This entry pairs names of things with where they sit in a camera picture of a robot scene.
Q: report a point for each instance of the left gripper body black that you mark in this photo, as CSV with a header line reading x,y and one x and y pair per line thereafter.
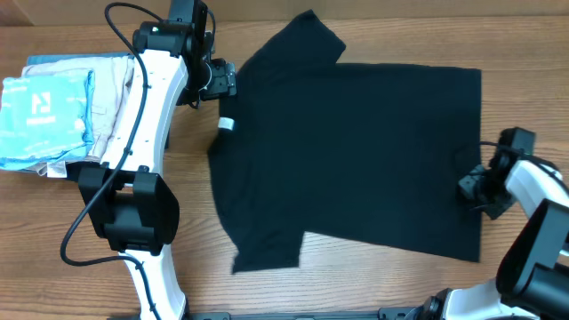
x,y
222,83

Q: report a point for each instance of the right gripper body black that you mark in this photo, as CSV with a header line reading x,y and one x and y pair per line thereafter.
x,y
469,188

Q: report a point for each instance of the black t-shirt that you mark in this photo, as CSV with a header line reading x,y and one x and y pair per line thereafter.
x,y
367,152

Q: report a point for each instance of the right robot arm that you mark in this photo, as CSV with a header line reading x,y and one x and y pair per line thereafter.
x,y
530,283

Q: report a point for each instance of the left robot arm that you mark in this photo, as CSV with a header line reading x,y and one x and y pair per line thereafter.
x,y
126,198

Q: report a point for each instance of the beige folded garment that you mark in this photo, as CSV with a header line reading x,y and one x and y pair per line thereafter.
x,y
112,81

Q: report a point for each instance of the black folded garment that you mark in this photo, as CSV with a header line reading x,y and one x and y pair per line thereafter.
x,y
74,169

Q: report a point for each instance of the light blue folded printed shirt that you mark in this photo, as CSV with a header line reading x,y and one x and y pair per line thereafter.
x,y
46,118

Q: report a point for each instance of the blue folded garment at bottom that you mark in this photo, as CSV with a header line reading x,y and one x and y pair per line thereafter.
x,y
41,59

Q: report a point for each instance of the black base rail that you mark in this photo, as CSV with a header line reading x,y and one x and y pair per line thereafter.
x,y
398,313

